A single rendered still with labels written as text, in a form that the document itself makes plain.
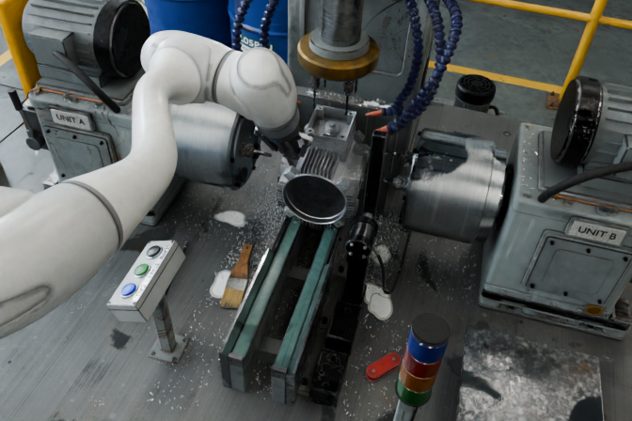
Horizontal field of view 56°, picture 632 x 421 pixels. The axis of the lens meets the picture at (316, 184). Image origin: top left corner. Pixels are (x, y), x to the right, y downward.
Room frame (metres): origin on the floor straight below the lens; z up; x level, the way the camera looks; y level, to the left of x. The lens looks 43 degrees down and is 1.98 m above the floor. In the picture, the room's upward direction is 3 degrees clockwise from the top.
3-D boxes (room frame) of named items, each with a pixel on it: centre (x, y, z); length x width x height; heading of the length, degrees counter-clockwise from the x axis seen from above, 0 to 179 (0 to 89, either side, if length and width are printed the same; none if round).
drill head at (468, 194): (1.04, -0.35, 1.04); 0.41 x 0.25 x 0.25; 76
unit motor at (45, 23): (1.24, 0.60, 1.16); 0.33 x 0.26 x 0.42; 76
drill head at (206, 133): (1.20, 0.32, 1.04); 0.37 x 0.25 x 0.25; 76
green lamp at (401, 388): (0.52, -0.19, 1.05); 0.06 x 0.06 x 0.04
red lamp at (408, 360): (0.52, -0.19, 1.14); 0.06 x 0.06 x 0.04
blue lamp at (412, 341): (0.52, -0.19, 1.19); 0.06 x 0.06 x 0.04
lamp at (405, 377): (0.52, -0.19, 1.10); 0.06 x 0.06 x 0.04
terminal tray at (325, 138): (1.13, -0.03, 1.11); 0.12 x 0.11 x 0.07; 167
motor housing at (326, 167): (1.09, -0.02, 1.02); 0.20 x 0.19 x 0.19; 167
